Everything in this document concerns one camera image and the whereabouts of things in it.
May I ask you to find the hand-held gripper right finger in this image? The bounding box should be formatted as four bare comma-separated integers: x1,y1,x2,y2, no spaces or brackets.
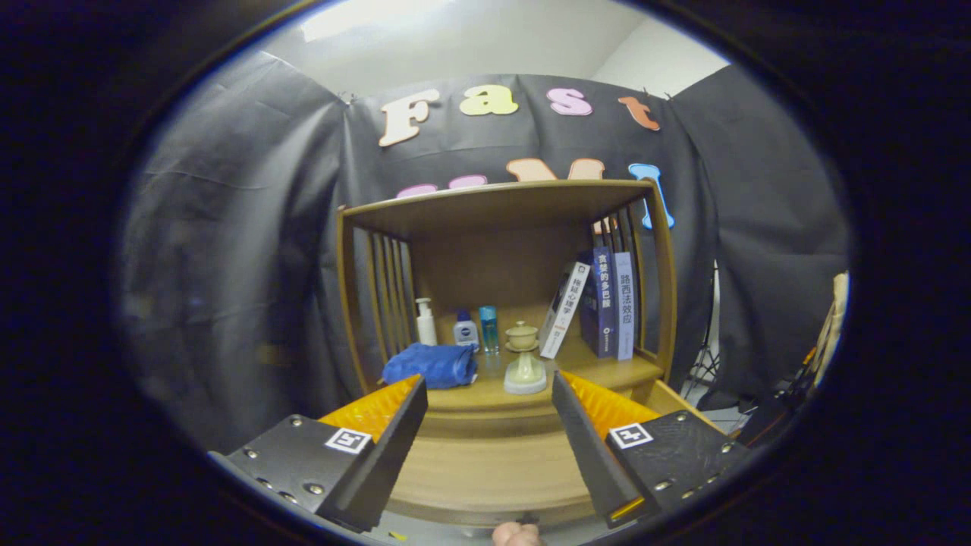
551,371,752,529

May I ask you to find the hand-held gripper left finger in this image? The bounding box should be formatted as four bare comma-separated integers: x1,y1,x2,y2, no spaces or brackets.
209,374,429,533

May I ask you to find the pale green soap dish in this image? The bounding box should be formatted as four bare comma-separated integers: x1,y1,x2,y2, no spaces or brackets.
504,349,548,395

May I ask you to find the wooden drawer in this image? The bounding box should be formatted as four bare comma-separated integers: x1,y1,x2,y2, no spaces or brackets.
387,379,725,529

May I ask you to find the wooden countertop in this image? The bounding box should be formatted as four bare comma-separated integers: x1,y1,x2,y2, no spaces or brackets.
377,350,666,414

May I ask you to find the wooden cabinet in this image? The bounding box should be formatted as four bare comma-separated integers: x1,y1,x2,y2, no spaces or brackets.
336,179,678,418

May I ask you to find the blue towel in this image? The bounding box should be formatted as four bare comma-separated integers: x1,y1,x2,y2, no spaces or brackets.
382,343,479,390

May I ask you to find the beige lidded teacup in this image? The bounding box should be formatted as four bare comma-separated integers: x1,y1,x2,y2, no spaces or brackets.
506,320,540,353

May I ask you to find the white book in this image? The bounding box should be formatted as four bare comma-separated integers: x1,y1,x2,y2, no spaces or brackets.
539,262,591,359

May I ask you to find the white pump bottle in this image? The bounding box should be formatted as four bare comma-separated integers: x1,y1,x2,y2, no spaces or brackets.
415,297,438,347

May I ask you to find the black light stand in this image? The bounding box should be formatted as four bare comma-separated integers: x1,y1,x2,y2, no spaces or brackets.
683,262,721,399

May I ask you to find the dark blue book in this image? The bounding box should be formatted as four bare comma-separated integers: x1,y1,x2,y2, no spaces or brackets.
580,246,617,359

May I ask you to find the light purple book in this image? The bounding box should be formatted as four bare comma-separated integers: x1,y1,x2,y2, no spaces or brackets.
613,252,636,361

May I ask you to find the white bottle with blue cap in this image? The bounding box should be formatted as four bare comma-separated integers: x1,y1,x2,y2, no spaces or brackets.
453,309,480,351

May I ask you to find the clear blue bottle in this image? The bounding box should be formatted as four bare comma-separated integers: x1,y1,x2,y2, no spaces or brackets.
479,306,501,355

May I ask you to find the beige bag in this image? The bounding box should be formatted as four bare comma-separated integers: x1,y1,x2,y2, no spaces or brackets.
815,271,850,384

